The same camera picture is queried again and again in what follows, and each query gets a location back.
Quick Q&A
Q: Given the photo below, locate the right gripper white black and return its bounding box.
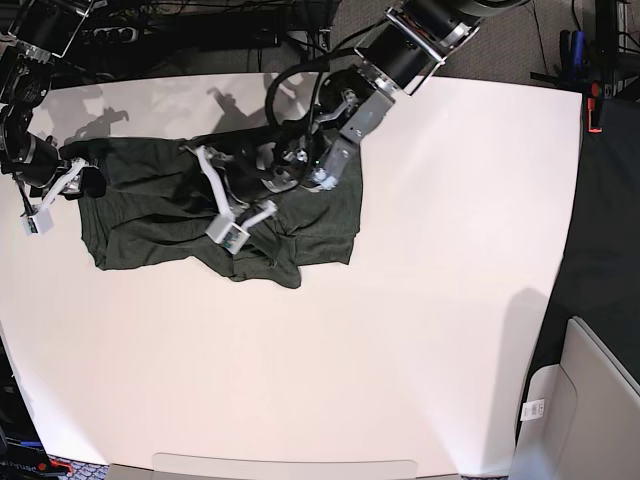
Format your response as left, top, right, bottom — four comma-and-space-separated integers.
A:
19, 158, 106, 235

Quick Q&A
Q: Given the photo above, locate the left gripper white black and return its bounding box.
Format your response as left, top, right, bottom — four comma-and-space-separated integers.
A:
186, 145, 278, 255

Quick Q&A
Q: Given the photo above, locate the dark green long-sleeve shirt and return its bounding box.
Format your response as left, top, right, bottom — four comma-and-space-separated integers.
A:
60, 127, 363, 289

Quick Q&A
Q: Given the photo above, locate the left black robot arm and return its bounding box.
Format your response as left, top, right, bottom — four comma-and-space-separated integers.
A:
188, 1, 518, 255

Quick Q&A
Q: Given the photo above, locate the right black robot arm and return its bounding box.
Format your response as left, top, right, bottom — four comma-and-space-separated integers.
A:
1, 1, 102, 235

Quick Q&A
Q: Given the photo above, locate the black box under table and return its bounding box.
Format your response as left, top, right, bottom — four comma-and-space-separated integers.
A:
197, 13, 284, 51

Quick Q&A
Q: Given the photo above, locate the red clamp lower left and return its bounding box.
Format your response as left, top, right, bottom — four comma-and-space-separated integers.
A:
36, 459, 74, 477

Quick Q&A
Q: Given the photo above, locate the white barcode label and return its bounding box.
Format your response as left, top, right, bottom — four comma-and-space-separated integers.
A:
520, 399, 545, 422

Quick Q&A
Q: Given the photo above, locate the red black table clamp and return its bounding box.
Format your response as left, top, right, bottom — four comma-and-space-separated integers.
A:
586, 81, 611, 134

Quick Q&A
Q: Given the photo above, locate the beige plastic bin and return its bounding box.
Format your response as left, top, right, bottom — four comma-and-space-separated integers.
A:
509, 317, 639, 480

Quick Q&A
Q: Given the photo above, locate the blue handled clamp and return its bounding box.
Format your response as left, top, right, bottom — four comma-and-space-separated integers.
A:
559, 30, 585, 88

